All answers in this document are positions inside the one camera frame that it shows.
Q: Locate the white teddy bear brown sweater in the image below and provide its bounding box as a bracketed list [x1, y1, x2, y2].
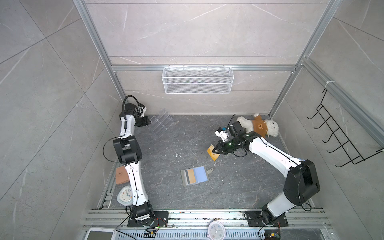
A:
[237, 114, 279, 138]

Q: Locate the clear acrylic organizer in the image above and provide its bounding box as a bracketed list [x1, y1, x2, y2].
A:
[149, 109, 175, 139]

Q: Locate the white wire mesh basket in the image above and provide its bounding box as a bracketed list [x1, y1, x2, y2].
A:
[162, 67, 235, 94]

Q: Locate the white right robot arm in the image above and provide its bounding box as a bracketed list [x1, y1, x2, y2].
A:
[211, 122, 321, 225]

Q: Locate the orange credit card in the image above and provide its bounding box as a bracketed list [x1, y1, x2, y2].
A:
[207, 145, 220, 162]

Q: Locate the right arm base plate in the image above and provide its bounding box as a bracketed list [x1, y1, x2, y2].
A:
[244, 211, 289, 227]

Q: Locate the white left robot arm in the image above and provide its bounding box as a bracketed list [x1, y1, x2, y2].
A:
[113, 103, 155, 224]

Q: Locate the white alarm clock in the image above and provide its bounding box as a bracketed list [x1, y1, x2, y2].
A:
[117, 186, 133, 207]

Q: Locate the round white clock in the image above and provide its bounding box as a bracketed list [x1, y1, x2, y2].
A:
[208, 221, 226, 240]

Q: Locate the black wire hook rack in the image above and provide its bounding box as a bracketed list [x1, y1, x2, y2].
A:
[307, 89, 384, 168]

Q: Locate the white tablet device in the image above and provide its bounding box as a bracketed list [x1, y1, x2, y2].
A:
[84, 227, 117, 240]

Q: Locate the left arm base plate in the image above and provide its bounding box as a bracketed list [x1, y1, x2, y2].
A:
[127, 211, 169, 228]

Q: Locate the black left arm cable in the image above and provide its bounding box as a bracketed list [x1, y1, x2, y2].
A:
[121, 94, 141, 119]

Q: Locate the brown leather pouch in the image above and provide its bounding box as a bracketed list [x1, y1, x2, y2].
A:
[116, 166, 130, 185]

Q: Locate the aluminium frame post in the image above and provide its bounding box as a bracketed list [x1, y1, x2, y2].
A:
[74, 0, 126, 102]

